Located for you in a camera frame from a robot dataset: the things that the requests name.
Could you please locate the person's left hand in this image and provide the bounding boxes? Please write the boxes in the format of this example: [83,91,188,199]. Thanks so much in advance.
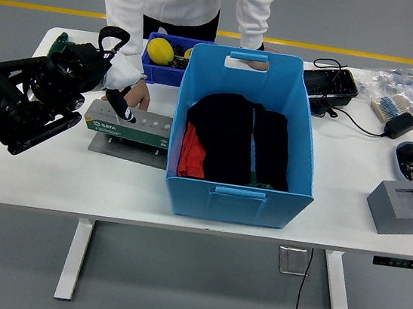
[236,43,273,72]

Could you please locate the person's right hand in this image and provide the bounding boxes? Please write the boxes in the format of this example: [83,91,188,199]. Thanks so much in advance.
[120,73,154,113]

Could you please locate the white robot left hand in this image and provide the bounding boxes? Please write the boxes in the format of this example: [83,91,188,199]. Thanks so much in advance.
[99,53,146,125]

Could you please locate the green metal tool holder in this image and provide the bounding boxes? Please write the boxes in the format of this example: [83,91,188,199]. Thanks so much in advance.
[81,97,175,150]

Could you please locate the large green T-handle hex key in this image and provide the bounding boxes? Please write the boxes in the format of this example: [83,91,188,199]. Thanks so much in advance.
[240,107,285,192]

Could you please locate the blue folding storage box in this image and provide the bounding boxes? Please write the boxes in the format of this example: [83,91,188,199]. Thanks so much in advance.
[159,39,333,234]

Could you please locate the small blue plastic bin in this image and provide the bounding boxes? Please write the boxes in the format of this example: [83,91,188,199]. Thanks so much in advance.
[137,31,218,92]

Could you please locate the yellow lemon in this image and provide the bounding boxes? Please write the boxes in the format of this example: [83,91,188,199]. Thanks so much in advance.
[144,36,177,68]

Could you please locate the black cloth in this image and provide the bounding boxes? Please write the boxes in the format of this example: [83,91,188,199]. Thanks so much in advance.
[177,87,301,193]

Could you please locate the red cloth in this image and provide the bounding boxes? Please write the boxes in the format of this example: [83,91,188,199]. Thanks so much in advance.
[176,120,211,180]

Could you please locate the white table leg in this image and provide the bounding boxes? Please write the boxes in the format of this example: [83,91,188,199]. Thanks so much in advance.
[317,249,362,309]
[53,215,97,304]

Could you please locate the black plastic tray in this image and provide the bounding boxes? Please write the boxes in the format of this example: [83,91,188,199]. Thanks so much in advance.
[299,63,362,109]

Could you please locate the black table control panel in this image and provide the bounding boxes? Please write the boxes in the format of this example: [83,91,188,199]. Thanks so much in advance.
[371,255,413,270]

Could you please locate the metal floor socket plate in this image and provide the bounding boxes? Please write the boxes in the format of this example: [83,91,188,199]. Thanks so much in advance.
[276,245,312,278]

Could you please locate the resistor tape strip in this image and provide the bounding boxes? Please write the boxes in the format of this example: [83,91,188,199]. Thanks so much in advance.
[368,90,413,127]

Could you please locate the grey block with square recess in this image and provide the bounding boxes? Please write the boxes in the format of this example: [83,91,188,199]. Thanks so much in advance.
[362,175,413,239]

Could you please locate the clear bags of blue parts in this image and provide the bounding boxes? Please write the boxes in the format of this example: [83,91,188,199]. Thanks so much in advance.
[347,60,413,131]

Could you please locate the black power adapter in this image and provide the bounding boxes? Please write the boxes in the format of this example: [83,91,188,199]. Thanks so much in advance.
[382,109,413,143]

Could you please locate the long green T-handle hex key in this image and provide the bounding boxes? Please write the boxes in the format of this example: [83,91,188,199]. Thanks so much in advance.
[48,29,71,57]

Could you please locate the thin black hanging cable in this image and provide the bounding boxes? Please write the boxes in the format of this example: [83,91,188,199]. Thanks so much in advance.
[291,246,315,309]

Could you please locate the black adapter cable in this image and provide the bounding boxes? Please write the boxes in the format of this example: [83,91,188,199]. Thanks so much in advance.
[304,56,398,141]

